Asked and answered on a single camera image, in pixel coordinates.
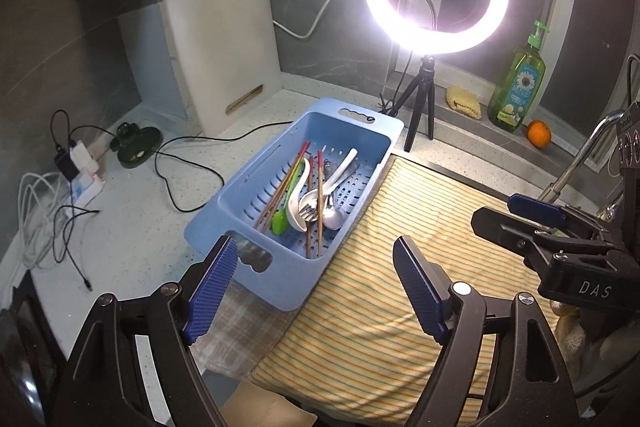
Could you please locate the red wooden chopstick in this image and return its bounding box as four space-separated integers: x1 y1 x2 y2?
252 140 313 232

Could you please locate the white ceramic spoon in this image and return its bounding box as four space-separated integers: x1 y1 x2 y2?
285 157 311 233

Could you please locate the gloved right hand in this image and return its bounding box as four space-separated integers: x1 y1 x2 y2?
550 300 587 372

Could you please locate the chrome faucet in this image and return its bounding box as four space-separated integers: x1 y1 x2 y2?
538 109 624 204

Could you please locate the orange fruit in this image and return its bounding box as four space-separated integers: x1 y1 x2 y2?
526 120 552 150

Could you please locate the striped yellow towel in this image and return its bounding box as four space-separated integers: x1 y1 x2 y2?
250 158 539 426

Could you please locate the green plastic spoon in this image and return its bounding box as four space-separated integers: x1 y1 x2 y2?
271 158 307 235

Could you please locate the metal spoon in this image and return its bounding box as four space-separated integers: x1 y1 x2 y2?
322 159 345 231

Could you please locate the blue plastic drainer basket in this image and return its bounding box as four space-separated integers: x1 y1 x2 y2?
184 98 404 312

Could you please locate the green dish soap bottle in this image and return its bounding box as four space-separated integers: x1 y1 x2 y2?
488 20 548 132

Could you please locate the metal fork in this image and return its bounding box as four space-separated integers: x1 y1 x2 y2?
299 190 318 221

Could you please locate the yellow sponge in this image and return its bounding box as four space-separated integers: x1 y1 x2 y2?
445 86 482 120

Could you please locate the white power strip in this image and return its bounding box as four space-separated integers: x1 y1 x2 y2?
70 141 105 208

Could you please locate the black tripod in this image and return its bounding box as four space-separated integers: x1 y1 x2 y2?
381 56 435 153

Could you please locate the black power adapter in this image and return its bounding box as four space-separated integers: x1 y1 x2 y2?
54 146 79 183

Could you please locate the white cutting board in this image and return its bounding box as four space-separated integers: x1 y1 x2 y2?
163 0 283 135

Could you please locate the white coiled cable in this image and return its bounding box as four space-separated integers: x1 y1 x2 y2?
17 171 76 271

